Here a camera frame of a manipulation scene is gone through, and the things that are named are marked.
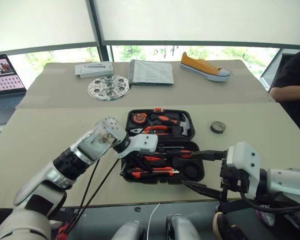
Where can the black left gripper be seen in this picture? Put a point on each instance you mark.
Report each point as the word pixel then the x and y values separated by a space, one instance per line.
pixel 146 153

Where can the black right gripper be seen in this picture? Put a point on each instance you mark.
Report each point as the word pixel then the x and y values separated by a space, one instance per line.
pixel 233 178

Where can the person's bare forearm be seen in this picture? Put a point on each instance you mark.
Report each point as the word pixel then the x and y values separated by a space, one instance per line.
pixel 290 93

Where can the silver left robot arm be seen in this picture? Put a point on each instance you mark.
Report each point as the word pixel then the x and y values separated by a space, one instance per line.
pixel 40 180

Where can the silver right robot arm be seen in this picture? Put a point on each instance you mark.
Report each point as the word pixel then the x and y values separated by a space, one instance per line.
pixel 285 182

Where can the black tool case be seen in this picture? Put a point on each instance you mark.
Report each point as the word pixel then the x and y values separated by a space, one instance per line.
pixel 192 140

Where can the orange black utility knife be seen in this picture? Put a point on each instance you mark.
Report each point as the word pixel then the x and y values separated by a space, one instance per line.
pixel 160 172

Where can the silver adjustable wrench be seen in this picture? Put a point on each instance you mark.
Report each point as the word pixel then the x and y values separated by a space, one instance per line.
pixel 136 130

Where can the orange black tape measure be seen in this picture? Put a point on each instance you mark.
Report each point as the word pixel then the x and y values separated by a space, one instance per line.
pixel 139 118

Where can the grey tape roll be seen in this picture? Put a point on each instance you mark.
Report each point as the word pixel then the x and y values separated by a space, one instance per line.
pixel 218 127

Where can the small black floor object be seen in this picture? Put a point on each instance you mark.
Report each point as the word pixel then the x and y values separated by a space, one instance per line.
pixel 138 209

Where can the dark shoe tan trim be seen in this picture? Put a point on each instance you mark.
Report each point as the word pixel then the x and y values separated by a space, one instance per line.
pixel 223 227

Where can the silver rounded robot leg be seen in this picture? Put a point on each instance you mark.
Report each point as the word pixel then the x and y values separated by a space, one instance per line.
pixel 181 228
pixel 130 231

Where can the white purple shoe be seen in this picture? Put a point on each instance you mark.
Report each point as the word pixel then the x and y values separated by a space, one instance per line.
pixel 266 216

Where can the round perforated metal plate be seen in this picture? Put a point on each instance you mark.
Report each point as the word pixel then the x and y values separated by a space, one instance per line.
pixel 108 87

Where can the grey folded cloth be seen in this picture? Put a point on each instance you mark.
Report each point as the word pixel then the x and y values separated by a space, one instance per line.
pixel 151 72

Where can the white flat cardboard box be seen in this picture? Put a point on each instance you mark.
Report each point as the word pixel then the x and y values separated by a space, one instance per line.
pixel 93 69

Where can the yellow canvas sneaker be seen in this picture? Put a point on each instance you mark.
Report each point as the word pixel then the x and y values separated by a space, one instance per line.
pixel 202 66

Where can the person in black shirt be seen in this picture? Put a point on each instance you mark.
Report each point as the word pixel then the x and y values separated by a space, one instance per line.
pixel 297 70

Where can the open laptop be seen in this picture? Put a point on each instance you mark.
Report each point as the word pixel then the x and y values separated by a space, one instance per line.
pixel 3 82

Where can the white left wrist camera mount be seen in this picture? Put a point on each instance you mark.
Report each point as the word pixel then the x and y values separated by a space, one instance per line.
pixel 142 143

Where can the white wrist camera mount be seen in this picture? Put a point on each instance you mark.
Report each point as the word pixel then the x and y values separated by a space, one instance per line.
pixel 242 155
pixel 142 143

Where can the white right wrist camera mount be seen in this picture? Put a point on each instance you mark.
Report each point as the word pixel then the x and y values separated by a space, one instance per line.
pixel 242 155

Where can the grey window frame post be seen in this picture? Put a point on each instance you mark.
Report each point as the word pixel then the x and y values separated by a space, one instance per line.
pixel 100 30

